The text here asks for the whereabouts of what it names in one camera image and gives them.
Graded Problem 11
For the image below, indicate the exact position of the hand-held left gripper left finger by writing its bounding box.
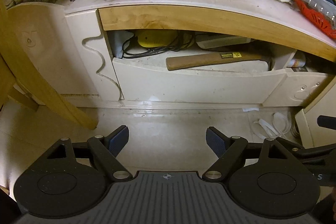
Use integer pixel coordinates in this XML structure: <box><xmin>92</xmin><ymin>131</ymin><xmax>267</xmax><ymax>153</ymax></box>
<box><xmin>47</xmin><ymin>126</ymin><xmax>133</xmax><ymax>183</ymax></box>

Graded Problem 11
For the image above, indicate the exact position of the white can with orange label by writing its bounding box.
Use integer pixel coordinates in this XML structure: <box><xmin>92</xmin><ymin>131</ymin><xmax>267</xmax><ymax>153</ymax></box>
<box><xmin>286</xmin><ymin>53</ymin><xmax>307</xmax><ymax>68</ymax></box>

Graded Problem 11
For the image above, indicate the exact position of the clear plastic packaging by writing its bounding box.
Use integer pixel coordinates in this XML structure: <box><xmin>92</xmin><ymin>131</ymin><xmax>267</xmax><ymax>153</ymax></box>
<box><xmin>299</xmin><ymin>0</ymin><xmax>336</xmax><ymax>30</ymax></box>

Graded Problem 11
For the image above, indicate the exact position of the yellow plastic device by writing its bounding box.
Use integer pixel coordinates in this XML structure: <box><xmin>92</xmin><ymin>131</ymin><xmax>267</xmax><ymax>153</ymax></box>
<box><xmin>135</xmin><ymin>29</ymin><xmax>182</xmax><ymax>47</ymax></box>

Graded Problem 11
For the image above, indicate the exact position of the white vented device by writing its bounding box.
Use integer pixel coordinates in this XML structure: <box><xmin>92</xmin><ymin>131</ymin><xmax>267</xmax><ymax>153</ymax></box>
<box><xmin>195</xmin><ymin>34</ymin><xmax>253</xmax><ymax>49</ymax></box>

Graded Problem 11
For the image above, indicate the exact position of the orange plastic basket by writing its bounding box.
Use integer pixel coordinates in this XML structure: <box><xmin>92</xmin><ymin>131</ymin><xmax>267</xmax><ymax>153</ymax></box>
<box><xmin>292</xmin><ymin>0</ymin><xmax>336</xmax><ymax>40</ymax></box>

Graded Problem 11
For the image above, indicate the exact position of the cream dresser with wooden trim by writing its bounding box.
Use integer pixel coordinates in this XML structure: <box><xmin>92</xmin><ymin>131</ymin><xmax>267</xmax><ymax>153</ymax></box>
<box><xmin>8</xmin><ymin>0</ymin><xmax>336</xmax><ymax>109</ymax></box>

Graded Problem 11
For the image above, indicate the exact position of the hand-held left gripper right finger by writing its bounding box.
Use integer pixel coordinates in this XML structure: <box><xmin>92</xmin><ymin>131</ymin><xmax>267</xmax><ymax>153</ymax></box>
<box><xmin>202</xmin><ymin>126</ymin><xmax>290</xmax><ymax>183</ymax></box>

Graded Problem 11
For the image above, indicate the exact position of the cream side cabinet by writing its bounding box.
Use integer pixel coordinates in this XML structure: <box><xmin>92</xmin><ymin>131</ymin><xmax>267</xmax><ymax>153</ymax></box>
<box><xmin>294</xmin><ymin>93</ymin><xmax>336</xmax><ymax>141</ymax></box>

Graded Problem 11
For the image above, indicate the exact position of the cream door with metal knob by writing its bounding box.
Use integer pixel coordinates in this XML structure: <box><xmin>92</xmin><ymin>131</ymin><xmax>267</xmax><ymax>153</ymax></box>
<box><xmin>262</xmin><ymin>68</ymin><xmax>335</xmax><ymax>109</ymax></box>

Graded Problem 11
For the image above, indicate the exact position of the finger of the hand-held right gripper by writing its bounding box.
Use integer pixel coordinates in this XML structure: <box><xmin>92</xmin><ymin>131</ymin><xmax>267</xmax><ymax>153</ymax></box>
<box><xmin>317</xmin><ymin>115</ymin><xmax>336</xmax><ymax>131</ymax></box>
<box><xmin>276</xmin><ymin>137</ymin><xmax>307</xmax><ymax>159</ymax></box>

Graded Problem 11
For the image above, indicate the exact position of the cream cabinet door with knob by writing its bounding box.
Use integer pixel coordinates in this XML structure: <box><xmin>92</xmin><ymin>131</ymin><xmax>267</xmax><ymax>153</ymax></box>
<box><xmin>8</xmin><ymin>2</ymin><xmax>80</xmax><ymax>99</ymax></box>

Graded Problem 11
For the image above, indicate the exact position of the cream wavy-edged cabinet panel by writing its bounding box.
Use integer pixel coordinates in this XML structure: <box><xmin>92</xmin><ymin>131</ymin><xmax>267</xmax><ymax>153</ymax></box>
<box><xmin>65</xmin><ymin>9</ymin><xmax>125</xmax><ymax>102</ymax></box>

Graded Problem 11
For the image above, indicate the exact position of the wooden-handled hammer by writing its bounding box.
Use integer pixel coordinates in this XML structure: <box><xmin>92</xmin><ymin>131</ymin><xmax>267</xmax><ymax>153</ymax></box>
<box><xmin>165</xmin><ymin>52</ymin><xmax>271</xmax><ymax>71</ymax></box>

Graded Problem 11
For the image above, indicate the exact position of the cream drawer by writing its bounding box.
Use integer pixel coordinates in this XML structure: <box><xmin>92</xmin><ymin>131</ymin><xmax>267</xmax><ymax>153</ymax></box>
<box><xmin>112</xmin><ymin>58</ymin><xmax>287</xmax><ymax>104</ymax></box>

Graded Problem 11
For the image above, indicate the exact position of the yellow device with black cable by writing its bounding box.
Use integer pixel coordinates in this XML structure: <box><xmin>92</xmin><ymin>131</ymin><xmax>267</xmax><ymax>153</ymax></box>
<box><xmin>122</xmin><ymin>32</ymin><xmax>196</xmax><ymax>59</ymax></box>

